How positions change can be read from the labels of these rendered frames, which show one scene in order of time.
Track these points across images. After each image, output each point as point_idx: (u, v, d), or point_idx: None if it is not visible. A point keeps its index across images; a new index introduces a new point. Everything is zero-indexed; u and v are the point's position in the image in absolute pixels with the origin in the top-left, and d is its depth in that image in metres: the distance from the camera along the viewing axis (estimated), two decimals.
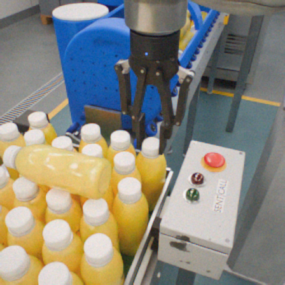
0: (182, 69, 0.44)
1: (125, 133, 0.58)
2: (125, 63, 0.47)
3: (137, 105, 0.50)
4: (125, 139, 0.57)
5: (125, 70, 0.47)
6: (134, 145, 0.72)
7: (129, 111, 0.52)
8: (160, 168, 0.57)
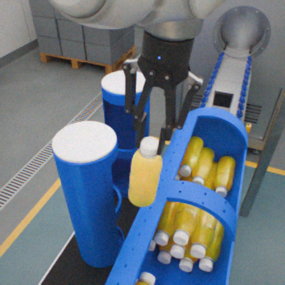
0: (191, 76, 0.44)
1: None
2: (134, 63, 0.46)
3: (142, 105, 0.50)
4: None
5: (133, 69, 0.46)
6: None
7: (132, 111, 0.52)
8: (156, 168, 0.58)
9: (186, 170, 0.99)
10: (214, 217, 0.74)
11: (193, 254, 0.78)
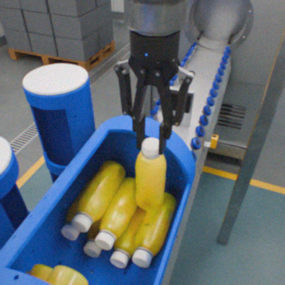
0: (182, 70, 0.44)
1: None
2: (125, 64, 0.47)
3: (138, 105, 0.50)
4: None
5: (125, 70, 0.47)
6: None
7: (130, 112, 0.52)
8: (160, 168, 0.57)
9: (79, 223, 0.58)
10: None
11: None
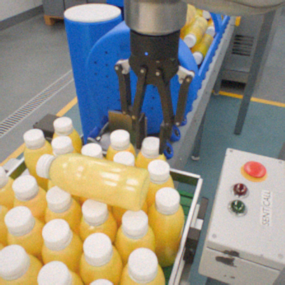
0: (182, 69, 0.44)
1: (156, 140, 0.57)
2: (125, 63, 0.47)
3: (137, 105, 0.50)
4: (157, 147, 0.55)
5: (125, 70, 0.47)
6: None
7: (129, 111, 0.52)
8: None
9: None
10: None
11: (185, 42, 0.94)
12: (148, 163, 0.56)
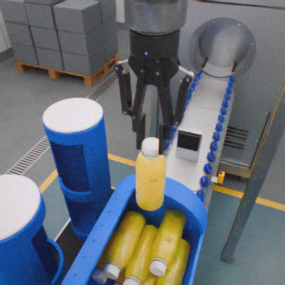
0: (182, 69, 0.44)
1: (156, 140, 0.57)
2: (125, 63, 0.47)
3: (138, 105, 0.50)
4: (157, 147, 0.55)
5: (125, 70, 0.47)
6: None
7: (130, 111, 0.52)
8: (172, 261, 0.73)
9: (110, 273, 0.68)
10: None
11: None
12: (148, 163, 0.56)
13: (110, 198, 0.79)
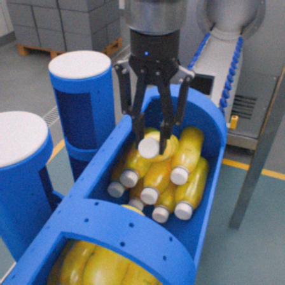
0: (182, 69, 0.44)
1: (152, 144, 0.54)
2: (125, 63, 0.47)
3: (137, 105, 0.50)
4: (154, 154, 0.54)
5: (125, 70, 0.47)
6: None
7: (129, 111, 0.52)
8: (192, 172, 0.70)
9: (128, 178, 0.65)
10: (145, 270, 0.40)
11: None
12: (150, 159, 0.58)
13: None
